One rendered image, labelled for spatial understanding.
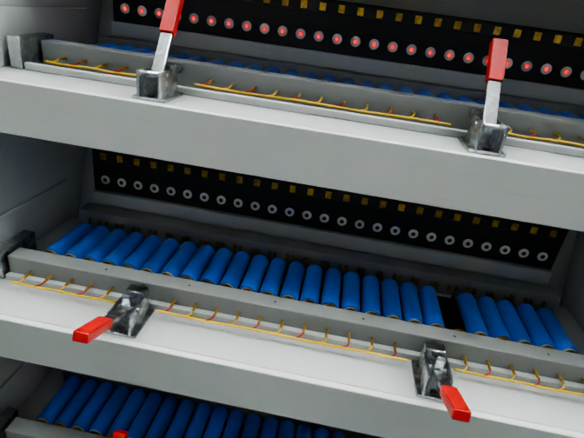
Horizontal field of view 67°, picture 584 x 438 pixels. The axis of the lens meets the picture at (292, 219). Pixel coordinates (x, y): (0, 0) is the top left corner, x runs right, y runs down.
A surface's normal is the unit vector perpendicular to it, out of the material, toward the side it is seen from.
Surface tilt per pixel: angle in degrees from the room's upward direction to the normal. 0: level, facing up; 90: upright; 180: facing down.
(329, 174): 109
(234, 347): 19
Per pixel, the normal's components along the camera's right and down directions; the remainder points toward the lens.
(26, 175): 0.98, 0.18
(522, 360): -0.14, 0.42
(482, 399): 0.12, -0.89
